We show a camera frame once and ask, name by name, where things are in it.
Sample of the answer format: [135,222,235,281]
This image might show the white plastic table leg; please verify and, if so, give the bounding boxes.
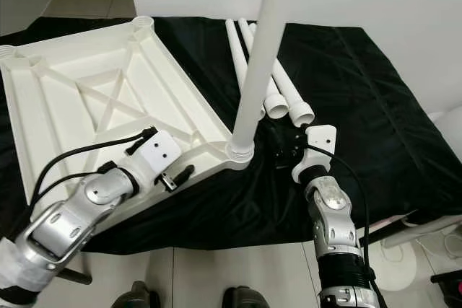
[249,22,316,127]
[226,0,305,161]
[225,19,266,120]
[238,17,291,120]

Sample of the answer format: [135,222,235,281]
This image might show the black fabric table cover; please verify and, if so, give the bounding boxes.
[0,16,462,255]

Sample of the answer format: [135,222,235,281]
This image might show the grey robot left leg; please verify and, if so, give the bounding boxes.
[121,281,156,308]

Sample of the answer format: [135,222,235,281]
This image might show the grey robot leg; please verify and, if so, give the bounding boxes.
[121,281,156,308]
[220,286,268,308]

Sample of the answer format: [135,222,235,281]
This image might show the dark metal table leg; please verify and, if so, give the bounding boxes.
[61,267,95,286]

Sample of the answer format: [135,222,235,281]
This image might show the grey robot right leg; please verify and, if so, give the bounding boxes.
[220,286,268,308]

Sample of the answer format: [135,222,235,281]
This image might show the white floor fan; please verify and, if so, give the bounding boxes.
[379,106,462,293]

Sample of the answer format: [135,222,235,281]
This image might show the black magenta appliance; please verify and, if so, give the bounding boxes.
[430,270,462,286]

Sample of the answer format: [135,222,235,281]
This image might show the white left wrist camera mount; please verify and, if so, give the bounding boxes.
[130,129,183,179]

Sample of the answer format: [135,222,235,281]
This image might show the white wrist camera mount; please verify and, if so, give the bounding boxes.
[290,125,339,182]
[130,129,183,179]

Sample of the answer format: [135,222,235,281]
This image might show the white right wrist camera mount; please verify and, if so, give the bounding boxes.
[290,125,339,182]

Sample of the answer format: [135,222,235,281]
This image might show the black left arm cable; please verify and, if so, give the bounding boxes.
[31,126,160,229]

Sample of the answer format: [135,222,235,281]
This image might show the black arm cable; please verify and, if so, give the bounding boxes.
[31,126,160,229]
[303,142,380,308]

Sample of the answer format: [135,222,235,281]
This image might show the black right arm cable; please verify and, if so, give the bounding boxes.
[303,142,380,308]

